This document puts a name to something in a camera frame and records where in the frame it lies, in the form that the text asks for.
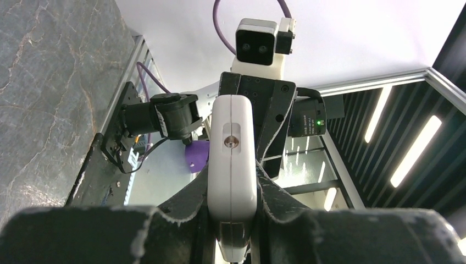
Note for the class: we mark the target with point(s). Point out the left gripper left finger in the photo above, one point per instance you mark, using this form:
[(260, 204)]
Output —
[(187, 208)]

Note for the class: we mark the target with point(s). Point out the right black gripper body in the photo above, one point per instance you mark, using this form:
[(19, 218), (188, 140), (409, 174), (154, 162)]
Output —
[(272, 102)]

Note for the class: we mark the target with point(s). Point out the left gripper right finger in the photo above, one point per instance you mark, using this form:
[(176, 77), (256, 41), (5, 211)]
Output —
[(278, 204)]

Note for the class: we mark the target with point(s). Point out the white remote control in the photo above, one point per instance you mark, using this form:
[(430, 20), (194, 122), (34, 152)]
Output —
[(232, 181)]

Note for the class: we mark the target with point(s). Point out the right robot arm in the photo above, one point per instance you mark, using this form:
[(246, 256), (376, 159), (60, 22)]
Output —
[(176, 115)]

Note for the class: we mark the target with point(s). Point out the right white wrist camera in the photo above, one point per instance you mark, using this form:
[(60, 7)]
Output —
[(261, 47)]

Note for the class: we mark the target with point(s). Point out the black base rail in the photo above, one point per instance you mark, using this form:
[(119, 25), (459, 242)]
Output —
[(103, 179)]

